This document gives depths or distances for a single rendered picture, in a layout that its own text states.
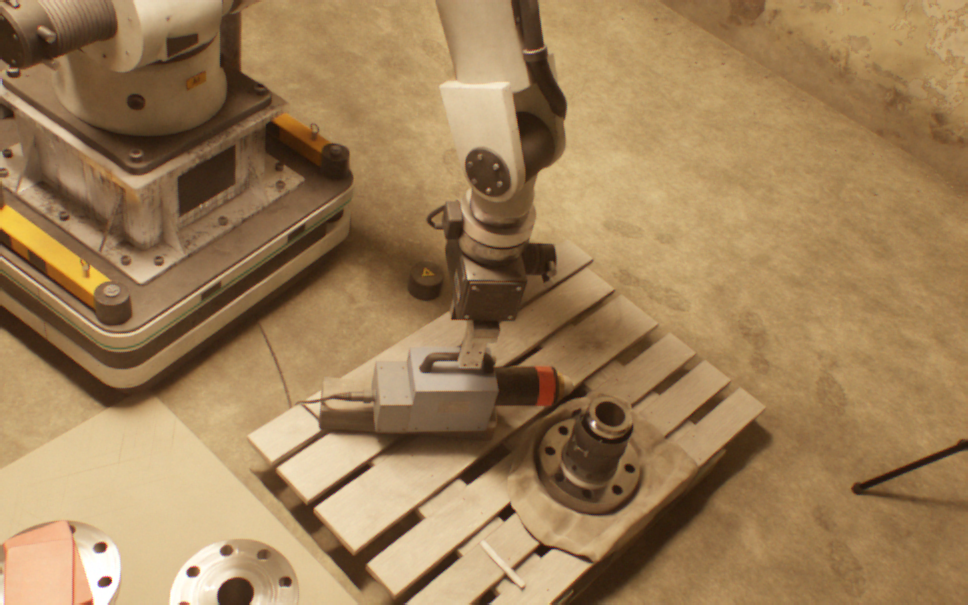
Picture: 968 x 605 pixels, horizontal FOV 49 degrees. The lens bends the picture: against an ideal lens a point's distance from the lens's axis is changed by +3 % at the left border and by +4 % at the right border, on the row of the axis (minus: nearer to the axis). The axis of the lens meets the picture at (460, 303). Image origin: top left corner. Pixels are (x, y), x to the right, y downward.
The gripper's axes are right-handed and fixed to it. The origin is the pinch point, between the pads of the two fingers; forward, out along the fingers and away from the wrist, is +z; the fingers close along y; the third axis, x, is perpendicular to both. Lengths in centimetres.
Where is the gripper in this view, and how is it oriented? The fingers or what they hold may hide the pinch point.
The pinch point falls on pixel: (467, 329)
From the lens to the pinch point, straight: 242.8
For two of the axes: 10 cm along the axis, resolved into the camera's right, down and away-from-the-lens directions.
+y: 1.4, 7.4, -6.6
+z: -1.7, 6.7, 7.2
